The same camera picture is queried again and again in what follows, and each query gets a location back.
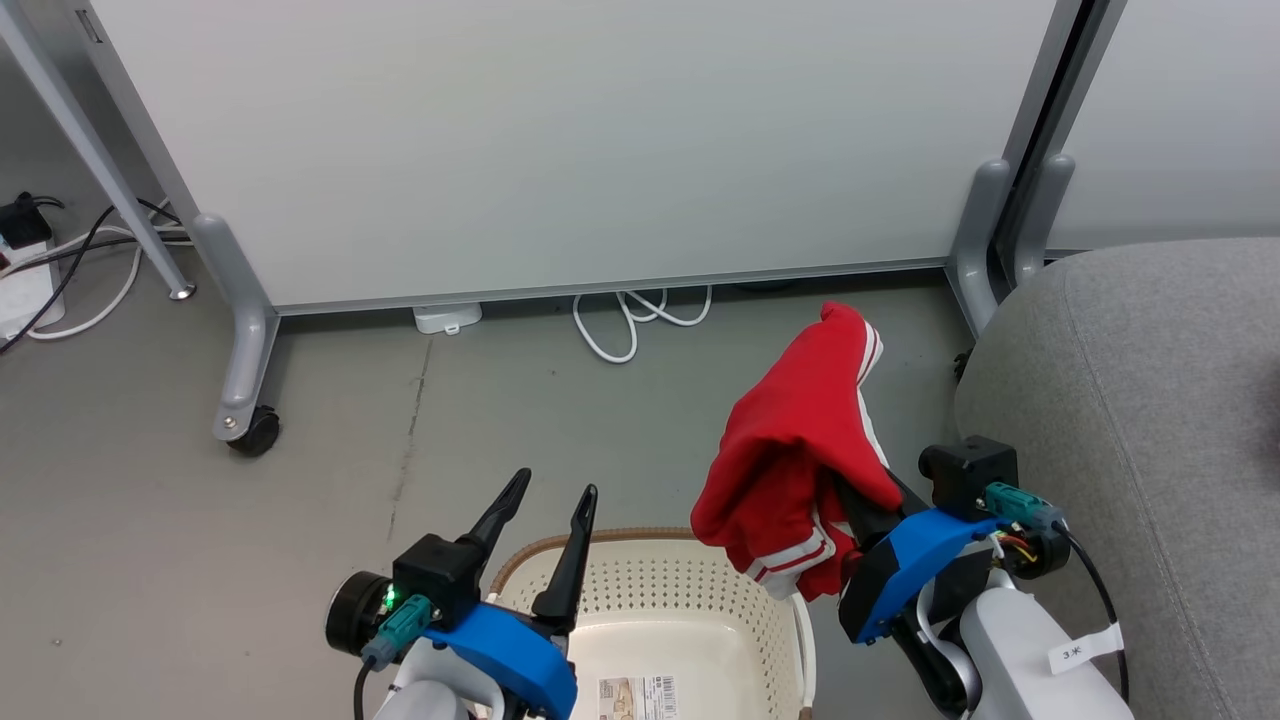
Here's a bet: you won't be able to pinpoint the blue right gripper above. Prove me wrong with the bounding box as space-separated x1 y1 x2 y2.
838 470 1001 644

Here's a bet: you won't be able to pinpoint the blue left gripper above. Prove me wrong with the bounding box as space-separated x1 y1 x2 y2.
425 468 599 720

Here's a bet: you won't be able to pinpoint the red white-striped shorts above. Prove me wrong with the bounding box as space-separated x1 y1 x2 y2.
690 302 906 603

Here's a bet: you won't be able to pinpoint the cream perforated laundry basket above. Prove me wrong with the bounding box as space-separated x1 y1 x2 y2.
488 528 816 720

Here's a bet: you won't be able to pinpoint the barcode label in basket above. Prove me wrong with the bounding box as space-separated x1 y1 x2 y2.
597 675 679 720

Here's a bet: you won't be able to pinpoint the small white floor box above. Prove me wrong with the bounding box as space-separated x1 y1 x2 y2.
413 302 483 335

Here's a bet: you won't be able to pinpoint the grey fabric sofa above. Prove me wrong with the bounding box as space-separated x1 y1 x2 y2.
955 238 1280 720

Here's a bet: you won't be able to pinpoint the grey partition foot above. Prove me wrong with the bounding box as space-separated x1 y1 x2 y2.
945 158 1013 337
1012 152 1076 291
190 212 281 443

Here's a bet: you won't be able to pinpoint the wide white partition panel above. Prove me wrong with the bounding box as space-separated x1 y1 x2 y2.
60 0 1086 317

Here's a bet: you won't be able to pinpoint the white power strip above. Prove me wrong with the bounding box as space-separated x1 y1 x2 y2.
0 240 66 341

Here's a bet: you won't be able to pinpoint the slanted grey metal leg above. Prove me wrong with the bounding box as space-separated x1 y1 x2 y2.
0 0 196 301

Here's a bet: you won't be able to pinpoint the black plug adapter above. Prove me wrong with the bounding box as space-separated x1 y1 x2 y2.
0 193 53 249

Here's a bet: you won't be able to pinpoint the teal right cable connector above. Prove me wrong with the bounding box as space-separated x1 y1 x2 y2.
985 482 1066 531

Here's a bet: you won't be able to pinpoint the teal cable connector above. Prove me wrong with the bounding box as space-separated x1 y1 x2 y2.
362 594 433 671
985 482 1066 531

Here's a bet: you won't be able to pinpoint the teal left cable connector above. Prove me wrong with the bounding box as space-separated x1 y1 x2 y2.
362 594 433 671

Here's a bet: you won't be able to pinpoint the looped white floor cable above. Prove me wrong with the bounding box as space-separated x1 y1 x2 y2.
572 287 713 364

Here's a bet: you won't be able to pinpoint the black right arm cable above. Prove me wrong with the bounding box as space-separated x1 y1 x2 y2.
1058 528 1131 703

